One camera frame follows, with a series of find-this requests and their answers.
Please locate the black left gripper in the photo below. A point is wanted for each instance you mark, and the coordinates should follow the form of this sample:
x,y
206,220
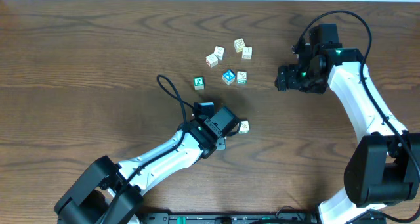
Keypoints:
x,y
198,131

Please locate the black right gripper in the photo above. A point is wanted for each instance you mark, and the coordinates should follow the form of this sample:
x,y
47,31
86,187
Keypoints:
x,y
288,77

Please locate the green picture block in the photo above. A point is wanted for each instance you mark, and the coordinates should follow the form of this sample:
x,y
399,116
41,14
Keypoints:
x,y
244,127

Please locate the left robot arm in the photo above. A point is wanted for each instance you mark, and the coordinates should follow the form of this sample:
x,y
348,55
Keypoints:
x,y
109,192

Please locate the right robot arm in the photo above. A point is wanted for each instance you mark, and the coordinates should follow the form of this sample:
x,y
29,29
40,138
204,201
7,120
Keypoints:
x,y
384,169

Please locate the green letter block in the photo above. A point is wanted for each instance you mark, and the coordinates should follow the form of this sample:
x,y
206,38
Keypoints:
x,y
199,83

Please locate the blue letter X block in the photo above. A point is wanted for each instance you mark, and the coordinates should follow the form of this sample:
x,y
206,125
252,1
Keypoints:
x,y
228,77

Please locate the teal picture block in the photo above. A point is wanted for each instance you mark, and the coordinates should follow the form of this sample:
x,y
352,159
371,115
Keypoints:
x,y
241,77

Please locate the tan picture block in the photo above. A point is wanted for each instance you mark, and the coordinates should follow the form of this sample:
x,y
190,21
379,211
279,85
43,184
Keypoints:
x,y
247,53

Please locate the red edged white block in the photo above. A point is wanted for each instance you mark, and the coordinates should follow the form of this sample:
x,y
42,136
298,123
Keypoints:
x,y
212,60

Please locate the yellow picture block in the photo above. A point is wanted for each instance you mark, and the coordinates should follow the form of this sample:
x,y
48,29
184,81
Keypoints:
x,y
239,44

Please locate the white picture block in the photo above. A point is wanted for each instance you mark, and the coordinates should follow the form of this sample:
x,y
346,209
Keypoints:
x,y
219,52

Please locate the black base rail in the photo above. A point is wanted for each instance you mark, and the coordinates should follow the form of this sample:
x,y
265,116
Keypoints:
x,y
286,214

